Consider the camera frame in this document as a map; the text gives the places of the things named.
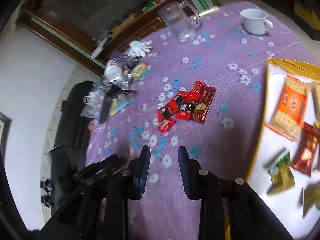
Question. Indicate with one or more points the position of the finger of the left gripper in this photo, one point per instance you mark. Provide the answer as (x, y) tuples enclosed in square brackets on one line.
[(100, 169)]

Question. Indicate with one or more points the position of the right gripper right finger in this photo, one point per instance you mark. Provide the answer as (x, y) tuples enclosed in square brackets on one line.
[(227, 206)]

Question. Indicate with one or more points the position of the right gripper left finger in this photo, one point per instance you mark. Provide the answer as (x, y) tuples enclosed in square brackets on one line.
[(98, 209)]

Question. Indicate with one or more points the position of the green triangular snack pack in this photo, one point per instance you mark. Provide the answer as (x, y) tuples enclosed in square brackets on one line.
[(281, 176)]

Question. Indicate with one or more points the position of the small red candy pack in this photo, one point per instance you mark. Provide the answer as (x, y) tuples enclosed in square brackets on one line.
[(166, 124)]

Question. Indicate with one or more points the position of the yellow taped cardboard box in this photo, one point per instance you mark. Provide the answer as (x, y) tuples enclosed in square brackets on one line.
[(287, 206)]

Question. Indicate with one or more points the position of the dark red snack pack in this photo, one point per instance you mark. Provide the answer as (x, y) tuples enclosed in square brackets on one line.
[(305, 155)]

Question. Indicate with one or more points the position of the orange soda cracker pack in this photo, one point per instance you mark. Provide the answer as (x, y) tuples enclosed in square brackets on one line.
[(288, 118)]

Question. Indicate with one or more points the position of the red black candy pack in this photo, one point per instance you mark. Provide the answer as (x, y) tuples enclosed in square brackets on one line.
[(171, 108)]

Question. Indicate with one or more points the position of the dark red chocolate bar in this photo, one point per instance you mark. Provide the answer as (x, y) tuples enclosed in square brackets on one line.
[(202, 106)]

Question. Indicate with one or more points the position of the yellow label cracker pack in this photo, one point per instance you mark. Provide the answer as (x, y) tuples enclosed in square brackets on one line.
[(315, 89)]

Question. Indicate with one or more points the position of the black office chair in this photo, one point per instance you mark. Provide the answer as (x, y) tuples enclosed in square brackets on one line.
[(71, 142)]

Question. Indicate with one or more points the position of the black tablet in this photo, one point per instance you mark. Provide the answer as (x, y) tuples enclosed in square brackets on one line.
[(105, 111)]

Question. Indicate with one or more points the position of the colourful booklet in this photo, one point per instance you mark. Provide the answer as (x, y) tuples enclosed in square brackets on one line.
[(120, 102)]

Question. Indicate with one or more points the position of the clear plastic bag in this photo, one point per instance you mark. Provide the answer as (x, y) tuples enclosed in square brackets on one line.
[(93, 101)]

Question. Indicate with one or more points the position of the green cracker packet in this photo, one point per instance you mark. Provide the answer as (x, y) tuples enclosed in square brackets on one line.
[(139, 71)]

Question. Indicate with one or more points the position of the purple floral tablecloth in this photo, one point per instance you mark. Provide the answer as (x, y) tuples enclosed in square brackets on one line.
[(223, 56)]

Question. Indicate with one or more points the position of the white glove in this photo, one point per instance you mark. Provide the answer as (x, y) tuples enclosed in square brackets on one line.
[(139, 48)]

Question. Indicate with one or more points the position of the glass water pitcher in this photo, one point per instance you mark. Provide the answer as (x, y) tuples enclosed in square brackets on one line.
[(182, 18)]

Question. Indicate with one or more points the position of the white ceramic mug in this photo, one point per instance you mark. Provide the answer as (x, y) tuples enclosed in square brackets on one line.
[(255, 22)]

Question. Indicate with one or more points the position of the black camera device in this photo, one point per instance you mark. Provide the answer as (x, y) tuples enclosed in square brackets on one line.
[(113, 91)]

